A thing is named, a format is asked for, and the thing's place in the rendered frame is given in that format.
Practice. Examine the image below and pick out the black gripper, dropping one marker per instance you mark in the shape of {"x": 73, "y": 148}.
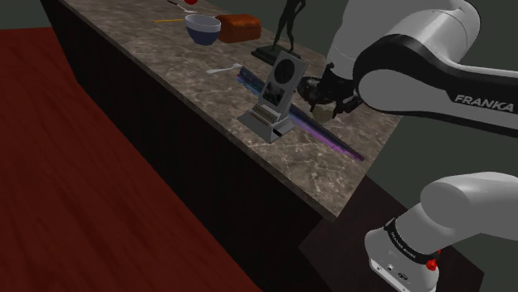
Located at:
{"x": 336, "y": 85}

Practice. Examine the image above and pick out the long purple flat board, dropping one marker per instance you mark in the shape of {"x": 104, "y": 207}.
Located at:
{"x": 323, "y": 135}

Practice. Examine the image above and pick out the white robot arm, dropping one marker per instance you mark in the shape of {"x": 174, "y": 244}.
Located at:
{"x": 408, "y": 48}

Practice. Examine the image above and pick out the white spoon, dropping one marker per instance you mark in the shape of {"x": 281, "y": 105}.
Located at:
{"x": 220, "y": 70}

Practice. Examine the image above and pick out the brown bread loaf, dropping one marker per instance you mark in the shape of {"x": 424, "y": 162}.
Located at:
{"x": 240, "y": 28}

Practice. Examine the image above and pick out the red apple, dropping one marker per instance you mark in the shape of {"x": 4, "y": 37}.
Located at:
{"x": 190, "y": 1}

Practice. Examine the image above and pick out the grey upright speaker dock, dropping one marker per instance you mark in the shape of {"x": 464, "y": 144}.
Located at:
{"x": 279, "y": 85}

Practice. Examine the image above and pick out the yellow pencil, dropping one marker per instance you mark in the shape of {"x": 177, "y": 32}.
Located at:
{"x": 168, "y": 20}

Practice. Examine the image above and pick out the blue bowl white inside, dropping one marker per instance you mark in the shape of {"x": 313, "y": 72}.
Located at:
{"x": 202, "y": 30}

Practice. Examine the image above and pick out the grey-brown small lump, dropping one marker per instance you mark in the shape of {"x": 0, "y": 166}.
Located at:
{"x": 323, "y": 114}

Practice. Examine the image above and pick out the black human figure statue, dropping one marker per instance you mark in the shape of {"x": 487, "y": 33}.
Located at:
{"x": 285, "y": 28}

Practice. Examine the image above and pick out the dark robot stand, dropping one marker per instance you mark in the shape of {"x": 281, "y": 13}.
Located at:
{"x": 348, "y": 226}

